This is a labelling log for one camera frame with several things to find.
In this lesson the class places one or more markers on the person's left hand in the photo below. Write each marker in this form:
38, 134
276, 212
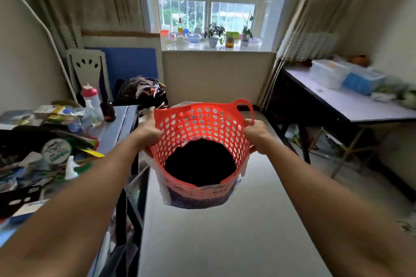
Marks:
147, 132

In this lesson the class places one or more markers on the person's right hand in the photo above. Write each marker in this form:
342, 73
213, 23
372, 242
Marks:
260, 135

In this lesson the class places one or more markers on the person's left thumb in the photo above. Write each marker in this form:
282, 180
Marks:
152, 117

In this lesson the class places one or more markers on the person's right thumb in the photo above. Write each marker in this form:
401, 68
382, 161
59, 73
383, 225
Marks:
249, 123

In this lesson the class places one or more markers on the red perforated plastic basket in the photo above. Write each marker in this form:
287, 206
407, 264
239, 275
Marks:
198, 124

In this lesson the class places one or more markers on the person's right forearm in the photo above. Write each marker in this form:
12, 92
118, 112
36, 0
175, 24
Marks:
338, 218

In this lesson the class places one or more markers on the person's left forearm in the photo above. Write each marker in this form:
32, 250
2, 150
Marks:
74, 212

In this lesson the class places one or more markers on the pile of dark clothes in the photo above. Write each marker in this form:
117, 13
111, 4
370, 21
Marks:
141, 91

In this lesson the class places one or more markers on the brown glass bottle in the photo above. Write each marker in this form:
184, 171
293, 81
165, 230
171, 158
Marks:
108, 112

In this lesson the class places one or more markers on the blue board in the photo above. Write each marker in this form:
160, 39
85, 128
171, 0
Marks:
131, 65

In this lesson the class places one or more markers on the black framed glass table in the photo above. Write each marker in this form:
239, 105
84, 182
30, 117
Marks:
128, 169

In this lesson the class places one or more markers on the white bottle with red cap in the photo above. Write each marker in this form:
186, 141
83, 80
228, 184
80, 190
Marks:
91, 100

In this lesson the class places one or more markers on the black cloth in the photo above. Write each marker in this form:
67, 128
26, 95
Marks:
200, 163

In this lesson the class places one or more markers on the white plastic bag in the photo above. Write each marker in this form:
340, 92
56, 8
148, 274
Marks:
164, 194

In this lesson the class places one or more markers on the white plastic chair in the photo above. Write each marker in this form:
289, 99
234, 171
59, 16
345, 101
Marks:
87, 70

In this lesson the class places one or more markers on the white round jar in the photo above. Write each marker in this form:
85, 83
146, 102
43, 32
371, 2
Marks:
180, 40

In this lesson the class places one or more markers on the orange lidded cup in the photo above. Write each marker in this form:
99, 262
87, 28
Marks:
164, 34

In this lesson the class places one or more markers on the amber jar with green lid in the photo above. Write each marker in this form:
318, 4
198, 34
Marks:
230, 40

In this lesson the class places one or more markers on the plant in glass vase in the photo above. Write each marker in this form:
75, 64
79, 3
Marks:
246, 35

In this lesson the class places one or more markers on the clear blue small basket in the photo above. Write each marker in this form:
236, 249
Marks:
193, 38

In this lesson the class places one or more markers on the clear plastic storage box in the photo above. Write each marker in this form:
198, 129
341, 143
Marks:
327, 74

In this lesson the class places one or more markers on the potted plant in white pot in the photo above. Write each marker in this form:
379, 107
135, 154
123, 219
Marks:
213, 38

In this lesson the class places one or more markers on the yellow bottle with red cap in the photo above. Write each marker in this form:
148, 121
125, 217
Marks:
180, 26

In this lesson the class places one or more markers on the white spray bottle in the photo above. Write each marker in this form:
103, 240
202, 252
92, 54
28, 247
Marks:
71, 169

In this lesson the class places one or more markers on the round white green container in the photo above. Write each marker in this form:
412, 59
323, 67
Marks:
56, 151

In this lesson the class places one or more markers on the white top black table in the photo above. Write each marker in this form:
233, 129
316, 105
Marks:
351, 104

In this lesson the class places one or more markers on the pile of assorted packets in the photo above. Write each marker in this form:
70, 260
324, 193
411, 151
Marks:
35, 143

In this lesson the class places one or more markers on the blue plastic storage box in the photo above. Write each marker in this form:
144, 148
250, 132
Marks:
363, 81

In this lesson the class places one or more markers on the orange round object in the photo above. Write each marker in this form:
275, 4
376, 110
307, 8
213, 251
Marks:
359, 60

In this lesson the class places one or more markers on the white floor lamp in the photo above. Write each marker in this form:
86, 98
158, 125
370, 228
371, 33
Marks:
48, 36

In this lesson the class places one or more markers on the white crumpled cloth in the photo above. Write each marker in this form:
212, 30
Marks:
383, 97

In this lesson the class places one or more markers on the green vegetables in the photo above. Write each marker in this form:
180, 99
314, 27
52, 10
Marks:
401, 95

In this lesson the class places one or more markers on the black plastic tray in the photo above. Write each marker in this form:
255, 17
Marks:
18, 200

